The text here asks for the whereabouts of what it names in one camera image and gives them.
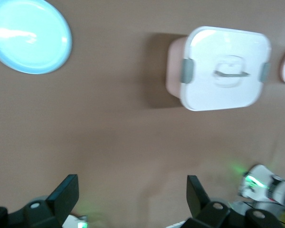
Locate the light blue round plate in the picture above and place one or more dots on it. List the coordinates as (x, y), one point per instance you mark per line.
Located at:
(26, 35)

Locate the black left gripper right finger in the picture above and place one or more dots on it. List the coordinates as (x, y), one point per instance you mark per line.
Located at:
(197, 197)

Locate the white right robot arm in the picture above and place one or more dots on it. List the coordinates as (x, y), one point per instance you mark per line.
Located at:
(259, 180)

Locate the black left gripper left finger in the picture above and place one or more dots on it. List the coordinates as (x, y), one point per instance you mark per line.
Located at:
(64, 199)

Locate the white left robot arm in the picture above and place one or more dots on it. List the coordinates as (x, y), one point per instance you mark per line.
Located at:
(71, 223)

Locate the white lidded storage box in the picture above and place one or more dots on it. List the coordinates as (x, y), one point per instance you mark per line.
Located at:
(216, 47)

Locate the brown table cover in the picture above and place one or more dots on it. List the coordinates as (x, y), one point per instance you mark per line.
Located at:
(109, 118)

